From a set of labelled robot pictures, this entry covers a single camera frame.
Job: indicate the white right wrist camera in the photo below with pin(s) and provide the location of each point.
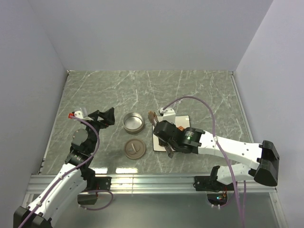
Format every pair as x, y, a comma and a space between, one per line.
168, 115

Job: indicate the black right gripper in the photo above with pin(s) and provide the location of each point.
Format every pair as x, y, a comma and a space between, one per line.
162, 141

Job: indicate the white rectangular plate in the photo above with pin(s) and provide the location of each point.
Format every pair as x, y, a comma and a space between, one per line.
183, 121

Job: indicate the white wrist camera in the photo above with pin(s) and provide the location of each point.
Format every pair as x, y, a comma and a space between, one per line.
80, 113
168, 115

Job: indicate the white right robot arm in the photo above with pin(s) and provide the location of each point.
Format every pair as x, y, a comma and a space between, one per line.
254, 161

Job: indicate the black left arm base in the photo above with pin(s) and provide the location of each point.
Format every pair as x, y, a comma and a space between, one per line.
97, 187

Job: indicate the aluminium table edge rail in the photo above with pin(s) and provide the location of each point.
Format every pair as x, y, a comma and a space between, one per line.
166, 183

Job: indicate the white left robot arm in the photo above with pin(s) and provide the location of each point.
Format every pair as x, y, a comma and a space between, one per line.
75, 176

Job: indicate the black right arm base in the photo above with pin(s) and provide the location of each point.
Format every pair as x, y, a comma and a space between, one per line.
210, 183

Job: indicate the beige round container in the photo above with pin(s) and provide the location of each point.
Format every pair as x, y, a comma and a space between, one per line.
133, 122

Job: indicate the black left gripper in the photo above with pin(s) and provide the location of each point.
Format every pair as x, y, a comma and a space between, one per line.
107, 116

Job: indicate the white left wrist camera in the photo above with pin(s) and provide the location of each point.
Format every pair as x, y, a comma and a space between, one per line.
80, 113

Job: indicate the beige round lid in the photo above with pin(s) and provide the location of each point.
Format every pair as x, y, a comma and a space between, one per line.
134, 149

